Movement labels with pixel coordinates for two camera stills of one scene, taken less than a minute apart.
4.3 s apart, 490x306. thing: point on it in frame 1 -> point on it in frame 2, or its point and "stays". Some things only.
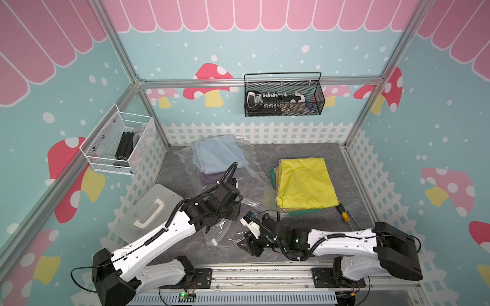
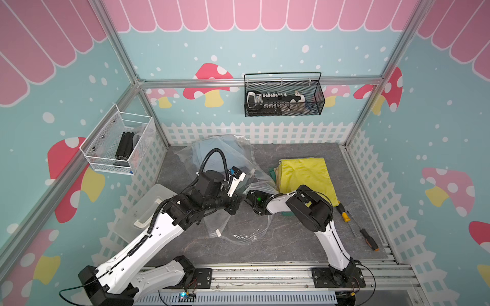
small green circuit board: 185,297 stays
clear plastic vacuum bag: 214,160 stays
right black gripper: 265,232 -> 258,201
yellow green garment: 305,183 stays
